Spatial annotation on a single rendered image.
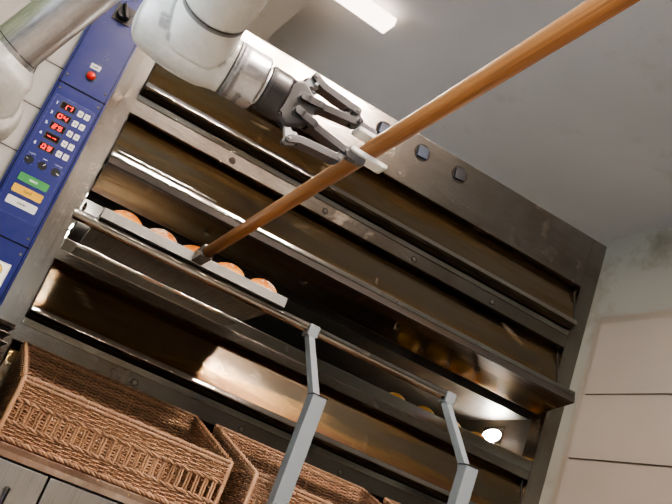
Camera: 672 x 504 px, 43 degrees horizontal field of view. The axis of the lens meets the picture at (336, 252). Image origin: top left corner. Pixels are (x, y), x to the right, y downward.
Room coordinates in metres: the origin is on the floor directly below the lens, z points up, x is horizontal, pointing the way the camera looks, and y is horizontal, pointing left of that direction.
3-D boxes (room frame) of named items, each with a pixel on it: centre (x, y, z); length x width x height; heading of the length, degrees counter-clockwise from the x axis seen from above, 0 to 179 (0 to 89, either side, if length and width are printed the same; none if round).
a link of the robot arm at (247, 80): (1.16, 0.23, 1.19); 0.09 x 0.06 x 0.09; 19
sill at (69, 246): (2.77, -0.08, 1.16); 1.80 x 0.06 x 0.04; 109
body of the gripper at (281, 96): (1.18, 0.16, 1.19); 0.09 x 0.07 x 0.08; 109
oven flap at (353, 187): (2.75, -0.09, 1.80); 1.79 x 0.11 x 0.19; 109
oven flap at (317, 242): (2.75, -0.09, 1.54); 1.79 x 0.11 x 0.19; 109
